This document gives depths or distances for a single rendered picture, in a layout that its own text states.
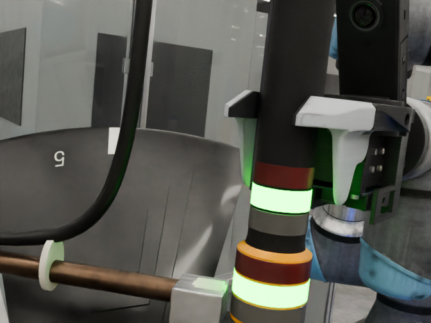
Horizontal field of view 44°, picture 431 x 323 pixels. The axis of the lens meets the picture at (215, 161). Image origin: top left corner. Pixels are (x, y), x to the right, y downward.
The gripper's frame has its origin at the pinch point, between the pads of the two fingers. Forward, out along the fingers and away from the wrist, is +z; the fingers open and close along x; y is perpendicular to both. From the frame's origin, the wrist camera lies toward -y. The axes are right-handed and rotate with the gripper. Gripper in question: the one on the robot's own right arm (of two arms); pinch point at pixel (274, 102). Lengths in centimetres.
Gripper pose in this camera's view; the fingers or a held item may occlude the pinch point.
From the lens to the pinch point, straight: 28.8
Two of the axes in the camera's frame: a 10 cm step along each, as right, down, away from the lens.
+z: -5.7, 0.4, -8.2
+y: -1.0, 9.9, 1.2
